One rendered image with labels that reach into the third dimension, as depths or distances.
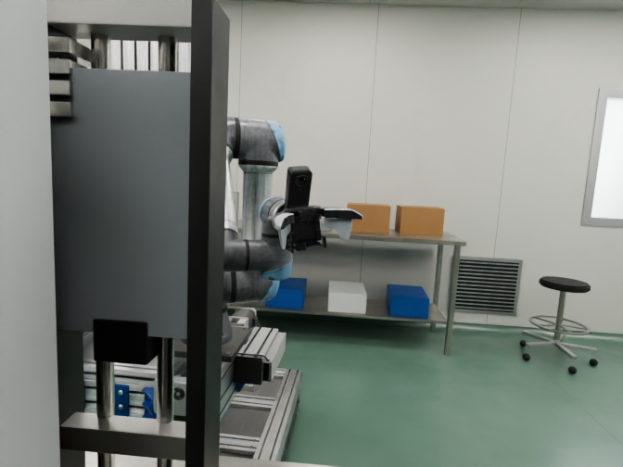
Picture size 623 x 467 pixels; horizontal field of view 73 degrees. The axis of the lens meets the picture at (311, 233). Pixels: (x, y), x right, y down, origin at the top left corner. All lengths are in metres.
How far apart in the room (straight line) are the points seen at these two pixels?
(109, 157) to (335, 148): 3.47
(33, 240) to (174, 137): 0.14
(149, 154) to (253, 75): 3.62
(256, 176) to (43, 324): 0.94
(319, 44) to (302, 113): 0.60
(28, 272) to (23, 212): 0.04
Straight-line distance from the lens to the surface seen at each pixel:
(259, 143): 1.19
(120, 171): 0.39
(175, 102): 0.38
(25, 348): 0.31
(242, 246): 0.96
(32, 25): 0.32
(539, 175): 4.18
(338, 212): 0.77
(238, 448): 1.88
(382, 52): 3.97
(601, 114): 4.42
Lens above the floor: 1.30
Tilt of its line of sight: 7 degrees down
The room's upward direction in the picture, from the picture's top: 3 degrees clockwise
